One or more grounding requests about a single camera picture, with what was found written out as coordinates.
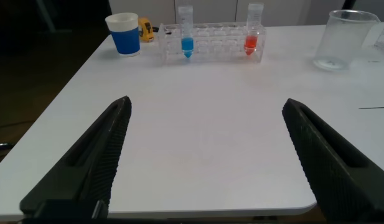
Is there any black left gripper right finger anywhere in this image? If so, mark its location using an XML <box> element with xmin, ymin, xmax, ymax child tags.
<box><xmin>281</xmin><ymin>98</ymin><xmax>384</xmax><ymax>224</ymax></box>

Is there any metal chair frame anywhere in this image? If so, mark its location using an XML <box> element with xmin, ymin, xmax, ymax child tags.
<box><xmin>0</xmin><ymin>142</ymin><xmax>16</xmax><ymax>153</ymax></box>

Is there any test tube with blue liquid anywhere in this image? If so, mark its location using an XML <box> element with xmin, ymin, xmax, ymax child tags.
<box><xmin>177</xmin><ymin>4</ymin><xmax>195</xmax><ymax>59</ymax></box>

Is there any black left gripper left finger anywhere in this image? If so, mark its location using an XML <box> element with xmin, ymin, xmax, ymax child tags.
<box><xmin>19</xmin><ymin>95</ymin><xmax>133</xmax><ymax>220</ymax></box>

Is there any white folding partition screen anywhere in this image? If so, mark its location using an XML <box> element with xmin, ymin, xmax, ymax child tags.
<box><xmin>108</xmin><ymin>0</ymin><xmax>345</xmax><ymax>27</ymax></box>

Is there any yellow tape measure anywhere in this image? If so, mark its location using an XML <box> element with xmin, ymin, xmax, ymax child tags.
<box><xmin>138</xmin><ymin>17</ymin><xmax>164</xmax><ymax>43</ymax></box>

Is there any black floor cable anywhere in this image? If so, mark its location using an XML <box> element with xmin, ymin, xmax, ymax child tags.
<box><xmin>0</xmin><ymin>120</ymin><xmax>35</xmax><ymax>130</ymax></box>

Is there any clear beaker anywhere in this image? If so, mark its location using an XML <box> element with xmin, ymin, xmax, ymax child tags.
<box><xmin>312</xmin><ymin>9</ymin><xmax>381</xmax><ymax>72</ymax></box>

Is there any blue and white paper cup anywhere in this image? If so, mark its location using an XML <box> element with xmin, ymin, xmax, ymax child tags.
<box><xmin>105</xmin><ymin>12</ymin><xmax>141</xmax><ymax>57</ymax></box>

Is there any test tube with red liquid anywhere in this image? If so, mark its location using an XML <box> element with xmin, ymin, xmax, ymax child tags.
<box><xmin>243</xmin><ymin>2</ymin><xmax>265</xmax><ymax>56</ymax></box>

